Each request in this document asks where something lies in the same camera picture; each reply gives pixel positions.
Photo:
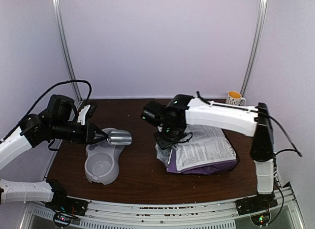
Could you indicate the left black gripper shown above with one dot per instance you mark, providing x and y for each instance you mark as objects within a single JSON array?
[{"x": 90, "y": 128}]

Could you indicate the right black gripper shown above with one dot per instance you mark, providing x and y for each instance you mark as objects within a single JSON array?
[{"x": 163, "y": 144}]

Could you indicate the metal food scoop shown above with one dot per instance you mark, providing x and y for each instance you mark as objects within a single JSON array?
[{"x": 119, "y": 137}]

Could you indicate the grey double pet bowl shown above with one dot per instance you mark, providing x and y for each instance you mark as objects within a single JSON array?
[{"x": 102, "y": 163}]

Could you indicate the purple puppy food bag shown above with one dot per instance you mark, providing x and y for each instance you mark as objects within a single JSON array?
[{"x": 208, "y": 152}]

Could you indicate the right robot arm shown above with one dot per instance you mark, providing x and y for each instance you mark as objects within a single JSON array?
[{"x": 252, "y": 121}]

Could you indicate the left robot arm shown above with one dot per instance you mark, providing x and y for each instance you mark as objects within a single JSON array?
[{"x": 60, "y": 120}]

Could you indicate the patterned mug yellow inside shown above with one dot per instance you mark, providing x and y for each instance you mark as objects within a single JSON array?
[{"x": 235, "y": 98}]

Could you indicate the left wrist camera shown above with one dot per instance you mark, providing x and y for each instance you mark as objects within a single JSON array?
[{"x": 86, "y": 112}]

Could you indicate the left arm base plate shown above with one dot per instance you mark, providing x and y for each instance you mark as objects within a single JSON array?
[{"x": 66, "y": 206}]

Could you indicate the aluminium front rail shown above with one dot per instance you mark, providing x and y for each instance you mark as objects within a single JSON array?
[{"x": 208, "y": 215}]

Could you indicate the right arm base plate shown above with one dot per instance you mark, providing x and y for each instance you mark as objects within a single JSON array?
[{"x": 253, "y": 204}]

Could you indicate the left aluminium corner post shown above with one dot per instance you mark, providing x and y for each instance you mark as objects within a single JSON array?
[{"x": 65, "y": 50}]

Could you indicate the aluminium corner post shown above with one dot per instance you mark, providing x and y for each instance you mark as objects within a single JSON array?
[
  {"x": 65, "y": 50},
  {"x": 260, "y": 21}
]

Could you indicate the right aluminium corner post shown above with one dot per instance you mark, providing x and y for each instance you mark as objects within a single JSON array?
[{"x": 260, "y": 21}]

